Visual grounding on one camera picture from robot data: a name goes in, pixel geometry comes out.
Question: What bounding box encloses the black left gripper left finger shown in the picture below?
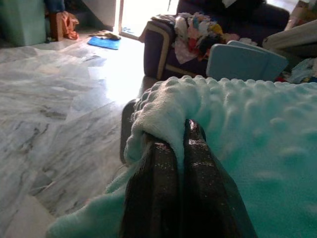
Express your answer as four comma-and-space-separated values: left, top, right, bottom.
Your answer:
120, 141, 183, 238

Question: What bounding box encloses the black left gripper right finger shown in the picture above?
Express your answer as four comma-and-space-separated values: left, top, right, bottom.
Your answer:
182, 119, 258, 238

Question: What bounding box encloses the teal dotted pillow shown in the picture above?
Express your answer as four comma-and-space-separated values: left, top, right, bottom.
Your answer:
46, 75, 317, 238

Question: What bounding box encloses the purple sofa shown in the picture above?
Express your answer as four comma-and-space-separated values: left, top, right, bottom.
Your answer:
143, 0, 290, 80

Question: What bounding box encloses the blue floor mat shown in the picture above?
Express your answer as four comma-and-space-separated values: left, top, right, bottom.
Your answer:
87, 36, 121, 51

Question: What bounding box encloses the pale mixed laundry pile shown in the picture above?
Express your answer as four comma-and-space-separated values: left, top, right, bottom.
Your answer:
288, 58, 317, 84

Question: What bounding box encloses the colourful clothes pile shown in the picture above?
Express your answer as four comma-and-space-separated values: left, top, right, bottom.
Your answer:
152, 11, 258, 64

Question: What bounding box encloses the beige floor rag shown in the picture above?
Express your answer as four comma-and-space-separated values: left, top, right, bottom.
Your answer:
89, 29, 122, 41

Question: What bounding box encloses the beige mattress board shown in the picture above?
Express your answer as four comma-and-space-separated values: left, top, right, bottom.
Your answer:
262, 18, 317, 59

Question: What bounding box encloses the orange cloth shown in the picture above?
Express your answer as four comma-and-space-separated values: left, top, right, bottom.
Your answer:
58, 11, 80, 41

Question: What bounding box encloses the brown wooden stand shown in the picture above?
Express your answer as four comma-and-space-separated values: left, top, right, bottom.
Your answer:
48, 12, 64, 42

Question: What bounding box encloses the light green cabinet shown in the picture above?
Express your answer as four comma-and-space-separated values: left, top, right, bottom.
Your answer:
0, 0, 52, 47

